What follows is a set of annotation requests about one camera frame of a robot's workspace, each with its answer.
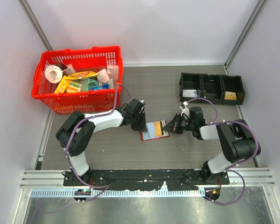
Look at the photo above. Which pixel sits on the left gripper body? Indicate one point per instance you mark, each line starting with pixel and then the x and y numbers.
pixel 137 123

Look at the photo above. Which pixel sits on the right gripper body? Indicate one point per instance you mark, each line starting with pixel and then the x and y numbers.
pixel 183 123

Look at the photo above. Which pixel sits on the red leather card holder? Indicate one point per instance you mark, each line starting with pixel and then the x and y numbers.
pixel 149 134

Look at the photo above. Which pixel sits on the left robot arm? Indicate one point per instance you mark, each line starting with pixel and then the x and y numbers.
pixel 75 134

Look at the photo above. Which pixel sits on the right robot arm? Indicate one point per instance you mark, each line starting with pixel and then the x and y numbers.
pixel 236 139

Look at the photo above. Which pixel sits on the cards in left bin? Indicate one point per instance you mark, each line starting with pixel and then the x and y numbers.
pixel 190 93

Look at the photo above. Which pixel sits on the gold card in bin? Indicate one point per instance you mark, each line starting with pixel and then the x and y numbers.
pixel 230 95

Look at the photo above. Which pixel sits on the pink white box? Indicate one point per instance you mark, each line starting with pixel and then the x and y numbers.
pixel 113 72

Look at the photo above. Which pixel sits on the black three-compartment bin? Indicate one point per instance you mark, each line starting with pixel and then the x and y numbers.
pixel 212 87

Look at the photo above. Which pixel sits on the green blue packet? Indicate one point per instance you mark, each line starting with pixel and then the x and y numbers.
pixel 92 84

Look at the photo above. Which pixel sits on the red plastic shopping basket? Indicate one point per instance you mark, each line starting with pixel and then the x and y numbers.
pixel 94 59

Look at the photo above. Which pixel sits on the yellow chips bag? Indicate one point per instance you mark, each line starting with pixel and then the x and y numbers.
pixel 82 75

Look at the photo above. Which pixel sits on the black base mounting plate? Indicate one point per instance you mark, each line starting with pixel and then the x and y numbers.
pixel 152 179

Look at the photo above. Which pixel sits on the yellow orange striped package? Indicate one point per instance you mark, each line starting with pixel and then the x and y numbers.
pixel 68 86

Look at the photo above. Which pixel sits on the black tape roll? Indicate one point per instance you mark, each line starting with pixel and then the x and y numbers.
pixel 63 67

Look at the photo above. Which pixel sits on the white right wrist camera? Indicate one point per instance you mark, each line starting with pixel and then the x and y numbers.
pixel 184 108

